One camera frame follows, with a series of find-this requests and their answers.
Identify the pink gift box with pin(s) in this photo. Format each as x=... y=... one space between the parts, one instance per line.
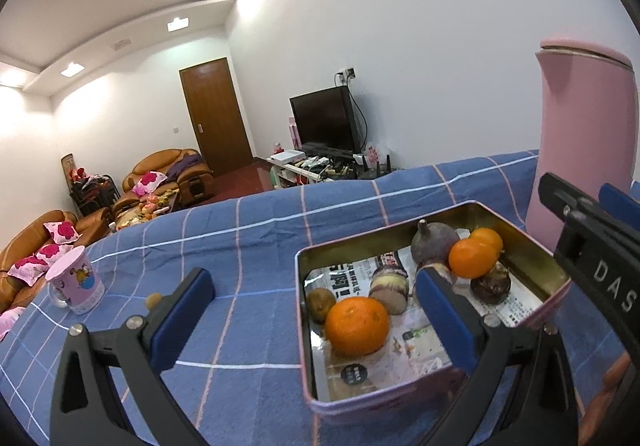
x=295 y=133

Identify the purple cloth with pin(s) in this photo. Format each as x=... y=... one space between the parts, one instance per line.
x=182 y=166

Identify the pink printed bag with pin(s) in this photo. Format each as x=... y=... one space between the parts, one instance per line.
x=376 y=152

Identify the wall power socket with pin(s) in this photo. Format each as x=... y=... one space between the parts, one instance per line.
x=346 y=75

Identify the pink cartoon mug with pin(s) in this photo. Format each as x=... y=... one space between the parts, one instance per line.
x=82 y=293

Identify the green-brown kiwi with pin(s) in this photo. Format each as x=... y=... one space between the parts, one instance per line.
x=320 y=305

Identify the blue checked cloth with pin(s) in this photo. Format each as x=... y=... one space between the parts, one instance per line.
x=240 y=246

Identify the black television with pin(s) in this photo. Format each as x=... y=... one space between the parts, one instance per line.
x=322 y=121

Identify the small orange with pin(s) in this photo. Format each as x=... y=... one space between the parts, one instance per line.
x=490 y=238
x=471 y=258

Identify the brown leather armchair sofa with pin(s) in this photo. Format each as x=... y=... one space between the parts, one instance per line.
x=160 y=161

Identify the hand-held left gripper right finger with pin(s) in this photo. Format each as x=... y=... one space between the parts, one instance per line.
x=445 y=321

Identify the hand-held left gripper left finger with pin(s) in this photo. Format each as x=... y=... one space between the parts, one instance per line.
x=182 y=321

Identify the square ceiling light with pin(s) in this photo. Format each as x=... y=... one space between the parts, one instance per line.
x=72 y=69
x=177 y=24

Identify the long brown leather sofa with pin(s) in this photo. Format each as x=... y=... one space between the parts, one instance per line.
x=30 y=231

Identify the pink floral pillow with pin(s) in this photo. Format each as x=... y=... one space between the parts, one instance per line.
x=62 y=232
x=10 y=321
x=52 y=254
x=27 y=270
x=149 y=182

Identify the small brown nut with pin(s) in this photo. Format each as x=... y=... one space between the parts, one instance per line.
x=154 y=301

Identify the large orange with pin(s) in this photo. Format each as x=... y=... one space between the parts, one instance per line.
x=357 y=326

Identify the pink thermos flask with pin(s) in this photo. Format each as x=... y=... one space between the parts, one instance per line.
x=580 y=136

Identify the dark water chestnut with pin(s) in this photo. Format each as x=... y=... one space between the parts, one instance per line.
x=492 y=285

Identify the wooden wall plaque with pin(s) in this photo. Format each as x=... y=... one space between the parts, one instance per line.
x=67 y=166

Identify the pink silicone mug lid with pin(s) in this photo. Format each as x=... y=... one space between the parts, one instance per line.
x=65 y=263

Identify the ceiling air vent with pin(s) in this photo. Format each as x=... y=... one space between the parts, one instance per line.
x=122 y=44

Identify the brown wooden door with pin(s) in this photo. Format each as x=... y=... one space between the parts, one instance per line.
x=215 y=116

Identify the purple passion fruit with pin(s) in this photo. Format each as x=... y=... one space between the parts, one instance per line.
x=434 y=243

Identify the stacked black chairs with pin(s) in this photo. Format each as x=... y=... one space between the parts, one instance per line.
x=92 y=193

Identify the black router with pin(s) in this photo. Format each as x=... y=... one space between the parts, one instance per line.
x=375 y=171

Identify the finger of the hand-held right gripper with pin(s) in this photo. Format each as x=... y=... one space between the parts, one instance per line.
x=622 y=206
x=565 y=198

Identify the newspaper sheet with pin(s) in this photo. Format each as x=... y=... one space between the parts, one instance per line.
x=420 y=341

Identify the cut taro piece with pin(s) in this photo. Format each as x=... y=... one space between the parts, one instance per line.
x=390 y=288

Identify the white set-top box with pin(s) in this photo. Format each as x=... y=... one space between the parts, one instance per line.
x=287 y=157

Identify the white television stand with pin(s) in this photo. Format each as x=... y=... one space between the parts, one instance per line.
x=295 y=176

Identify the wooden coffee table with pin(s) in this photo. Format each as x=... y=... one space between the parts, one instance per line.
x=145 y=213

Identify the pink tin box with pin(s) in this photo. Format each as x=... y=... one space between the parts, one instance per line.
x=390 y=401

